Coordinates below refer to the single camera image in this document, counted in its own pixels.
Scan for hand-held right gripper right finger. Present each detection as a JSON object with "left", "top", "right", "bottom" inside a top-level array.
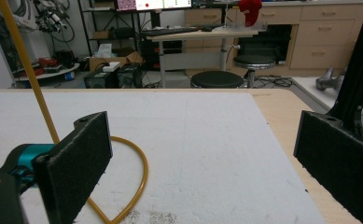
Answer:
[{"left": 293, "top": 110, "right": 363, "bottom": 224}]

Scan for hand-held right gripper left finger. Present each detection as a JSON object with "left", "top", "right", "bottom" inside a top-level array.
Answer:
[{"left": 33, "top": 111, "right": 113, "bottom": 224}]

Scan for grey metal device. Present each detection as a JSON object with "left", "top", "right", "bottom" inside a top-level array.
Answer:
[{"left": 314, "top": 66, "right": 346, "bottom": 91}]

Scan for black equipment case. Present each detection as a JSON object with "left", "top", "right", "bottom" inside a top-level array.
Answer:
[{"left": 83, "top": 68, "right": 120, "bottom": 90}]

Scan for round white table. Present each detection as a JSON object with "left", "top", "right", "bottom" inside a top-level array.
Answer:
[{"left": 12, "top": 63, "right": 81, "bottom": 83}]

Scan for cardboard box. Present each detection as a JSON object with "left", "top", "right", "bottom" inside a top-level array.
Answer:
[{"left": 89, "top": 50, "right": 145, "bottom": 73}]

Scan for white plastic bag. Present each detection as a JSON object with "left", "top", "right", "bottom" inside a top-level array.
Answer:
[{"left": 95, "top": 43, "right": 114, "bottom": 59}]

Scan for white foam mat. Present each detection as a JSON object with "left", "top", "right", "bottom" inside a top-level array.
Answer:
[{"left": 0, "top": 91, "right": 328, "bottom": 224}]

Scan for light wooden cabinet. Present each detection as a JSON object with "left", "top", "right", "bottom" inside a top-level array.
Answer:
[{"left": 184, "top": 2, "right": 363, "bottom": 77}]

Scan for black round stool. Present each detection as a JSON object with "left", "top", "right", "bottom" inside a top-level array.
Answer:
[
  {"left": 232, "top": 54, "right": 277, "bottom": 89},
  {"left": 189, "top": 70, "right": 245, "bottom": 90}
]

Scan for black keyboard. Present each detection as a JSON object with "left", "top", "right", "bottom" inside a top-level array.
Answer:
[{"left": 141, "top": 26, "right": 200, "bottom": 37}]

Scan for red cloth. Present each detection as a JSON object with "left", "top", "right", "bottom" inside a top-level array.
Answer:
[{"left": 237, "top": 0, "right": 263, "bottom": 28}]

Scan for computer monitor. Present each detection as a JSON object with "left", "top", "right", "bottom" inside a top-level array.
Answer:
[{"left": 116, "top": 0, "right": 193, "bottom": 12}]

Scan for light wooden desk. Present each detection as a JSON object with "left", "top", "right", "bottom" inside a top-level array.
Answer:
[{"left": 146, "top": 27, "right": 259, "bottom": 89}]

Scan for black floor cables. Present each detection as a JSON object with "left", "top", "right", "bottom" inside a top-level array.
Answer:
[{"left": 255, "top": 75, "right": 294, "bottom": 89}]

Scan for yellow hose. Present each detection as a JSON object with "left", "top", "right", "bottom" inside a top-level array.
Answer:
[{"left": 0, "top": 0, "right": 149, "bottom": 224}]

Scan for black wire shelf rack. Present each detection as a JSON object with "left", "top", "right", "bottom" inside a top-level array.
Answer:
[{"left": 77, "top": 0, "right": 140, "bottom": 58}]

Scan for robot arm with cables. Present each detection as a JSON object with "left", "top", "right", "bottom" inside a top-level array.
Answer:
[{"left": 33, "top": 0, "right": 76, "bottom": 44}]

